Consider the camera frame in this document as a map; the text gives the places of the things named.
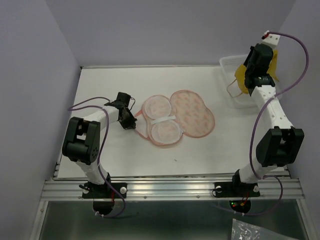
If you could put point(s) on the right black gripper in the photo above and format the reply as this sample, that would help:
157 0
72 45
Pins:
251 48

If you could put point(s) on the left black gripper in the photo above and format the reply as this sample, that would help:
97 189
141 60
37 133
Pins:
131 124

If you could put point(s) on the yellow bra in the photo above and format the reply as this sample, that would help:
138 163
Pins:
240 75

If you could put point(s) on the floral mesh laundry bag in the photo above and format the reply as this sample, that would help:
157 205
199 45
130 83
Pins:
164 121

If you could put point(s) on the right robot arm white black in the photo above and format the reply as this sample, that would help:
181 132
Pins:
282 141

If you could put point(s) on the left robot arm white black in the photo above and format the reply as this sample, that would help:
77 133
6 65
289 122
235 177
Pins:
85 136

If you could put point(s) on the clear plastic bag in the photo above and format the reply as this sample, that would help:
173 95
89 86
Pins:
245 231

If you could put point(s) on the white plastic basket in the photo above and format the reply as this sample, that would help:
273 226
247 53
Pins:
229 65

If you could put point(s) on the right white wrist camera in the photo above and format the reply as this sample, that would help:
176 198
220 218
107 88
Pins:
270 40

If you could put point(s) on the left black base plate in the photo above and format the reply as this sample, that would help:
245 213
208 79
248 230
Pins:
104 191

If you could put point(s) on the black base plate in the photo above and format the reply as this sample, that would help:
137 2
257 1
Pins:
227 189
104 191

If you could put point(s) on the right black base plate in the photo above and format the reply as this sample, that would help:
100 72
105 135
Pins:
227 189

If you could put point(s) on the aluminium mounting rail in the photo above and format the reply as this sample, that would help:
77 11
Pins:
171 189

